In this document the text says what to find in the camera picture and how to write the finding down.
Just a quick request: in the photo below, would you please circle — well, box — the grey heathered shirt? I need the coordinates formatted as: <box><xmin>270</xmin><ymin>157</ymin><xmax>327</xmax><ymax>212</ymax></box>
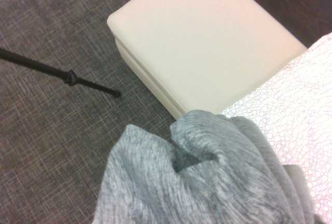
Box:
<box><xmin>92</xmin><ymin>109</ymin><xmax>325</xmax><ymax>224</ymax></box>

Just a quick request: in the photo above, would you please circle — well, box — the white circle-print bedspread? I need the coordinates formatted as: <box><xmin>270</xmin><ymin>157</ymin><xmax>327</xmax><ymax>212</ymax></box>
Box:
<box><xmin>220</xmin><ymin>32</ymin><xmax>332</xmax><ymax>224</ymax></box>

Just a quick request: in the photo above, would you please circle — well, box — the black tripod leg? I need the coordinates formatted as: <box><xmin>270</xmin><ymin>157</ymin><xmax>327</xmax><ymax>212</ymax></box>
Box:
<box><xmin>0</xmin><ymin>47</ymin><xmax>121</xmax><ymax>99</ymax></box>

